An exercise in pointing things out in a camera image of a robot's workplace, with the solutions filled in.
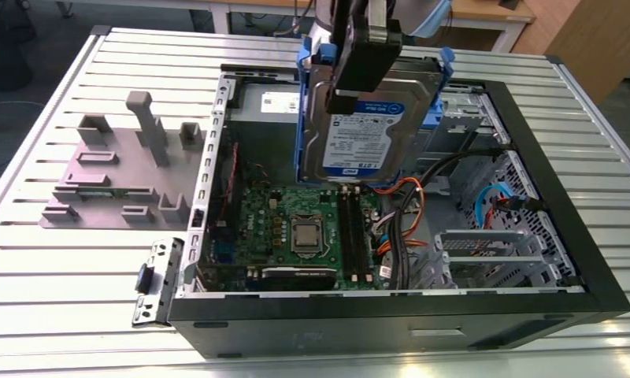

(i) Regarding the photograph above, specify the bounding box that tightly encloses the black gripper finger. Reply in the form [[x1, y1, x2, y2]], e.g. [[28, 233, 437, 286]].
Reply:
[[324, 37, 403, 116]]

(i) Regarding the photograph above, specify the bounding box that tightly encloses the hard disk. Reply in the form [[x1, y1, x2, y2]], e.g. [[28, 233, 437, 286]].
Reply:
[[293, 33, 455, 187]]

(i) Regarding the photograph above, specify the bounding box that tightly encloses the black power wire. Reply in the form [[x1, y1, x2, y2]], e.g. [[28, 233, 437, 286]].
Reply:
[[495, 195, 549, 214]]

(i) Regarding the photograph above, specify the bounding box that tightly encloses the silver metal drive cage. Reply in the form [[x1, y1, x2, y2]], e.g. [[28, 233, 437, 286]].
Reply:
[[398, 80, 510, 190]]

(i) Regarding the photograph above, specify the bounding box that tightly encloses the grey power supply unit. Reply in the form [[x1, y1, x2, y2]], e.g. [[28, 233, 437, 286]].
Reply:
[[224, 82, 301, 189]]

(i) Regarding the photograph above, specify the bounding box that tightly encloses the green motherboard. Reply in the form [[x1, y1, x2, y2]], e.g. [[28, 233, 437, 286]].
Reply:
[[198, 184, 394, 292]]

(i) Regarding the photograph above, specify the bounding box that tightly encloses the black RAM slot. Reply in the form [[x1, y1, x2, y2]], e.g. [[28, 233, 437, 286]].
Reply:
[[351, 186, 375, 283], [338, 186, 362, 283]]

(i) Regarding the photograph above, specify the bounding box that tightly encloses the silver CPU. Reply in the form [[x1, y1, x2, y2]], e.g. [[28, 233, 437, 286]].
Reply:
[[293, 224, 321, 246]]

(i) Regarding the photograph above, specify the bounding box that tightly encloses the brown wooden cabinet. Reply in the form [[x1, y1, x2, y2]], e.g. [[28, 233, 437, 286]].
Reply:
[[511, 0, 630, 103]]

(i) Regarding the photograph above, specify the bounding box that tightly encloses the CPU socket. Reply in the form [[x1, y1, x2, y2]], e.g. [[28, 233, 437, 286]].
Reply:
[[286, 213, 328, 259]]

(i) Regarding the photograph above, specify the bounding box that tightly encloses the grey parts rack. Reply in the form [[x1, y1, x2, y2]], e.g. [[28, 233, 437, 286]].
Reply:
[[38, 90, 210, 232]]

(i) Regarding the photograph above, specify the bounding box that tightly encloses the blue VGA port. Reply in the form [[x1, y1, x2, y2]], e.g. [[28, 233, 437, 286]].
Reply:
[[213, 240, 237, 264]]

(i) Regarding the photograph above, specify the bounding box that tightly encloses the black graphics card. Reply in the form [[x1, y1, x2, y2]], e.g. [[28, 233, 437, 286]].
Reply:
[[245, 265, 340, 292]]

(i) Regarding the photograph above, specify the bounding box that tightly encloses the green RAM stick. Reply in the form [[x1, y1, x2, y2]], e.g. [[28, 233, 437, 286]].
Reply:
[[76, 189, 132, 198]]

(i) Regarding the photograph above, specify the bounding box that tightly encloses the black open PC case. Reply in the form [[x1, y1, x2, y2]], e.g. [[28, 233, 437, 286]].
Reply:
[[166, 62, 630, 360]]

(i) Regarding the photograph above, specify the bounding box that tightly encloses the black chair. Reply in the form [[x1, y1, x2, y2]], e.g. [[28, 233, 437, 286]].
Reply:
[[0, 0, 37, 94]]

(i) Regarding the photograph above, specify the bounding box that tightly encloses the orange wire bundle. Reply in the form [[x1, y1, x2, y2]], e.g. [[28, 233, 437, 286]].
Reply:
[[370, 176, 430, 261]]

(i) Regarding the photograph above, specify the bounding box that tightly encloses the thin red wire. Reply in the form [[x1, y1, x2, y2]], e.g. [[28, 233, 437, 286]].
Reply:
[[217, 140, 241, 228]]

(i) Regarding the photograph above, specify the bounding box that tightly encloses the blue wire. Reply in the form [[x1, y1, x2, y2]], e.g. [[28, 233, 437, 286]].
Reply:
[[471, 183, 510, 229]]

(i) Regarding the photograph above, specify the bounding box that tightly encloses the black wire bundle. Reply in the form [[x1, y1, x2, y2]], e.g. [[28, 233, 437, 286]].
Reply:
[[385, 147, 511, 291]]

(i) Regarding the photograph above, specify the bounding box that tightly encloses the metal card retainer bracket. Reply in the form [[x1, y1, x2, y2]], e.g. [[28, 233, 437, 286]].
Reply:
[[130, 235, 186, 328]]

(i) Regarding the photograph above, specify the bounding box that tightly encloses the blue floor cable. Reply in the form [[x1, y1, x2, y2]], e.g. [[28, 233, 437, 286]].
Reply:
[[0, 100, 48, 119]]

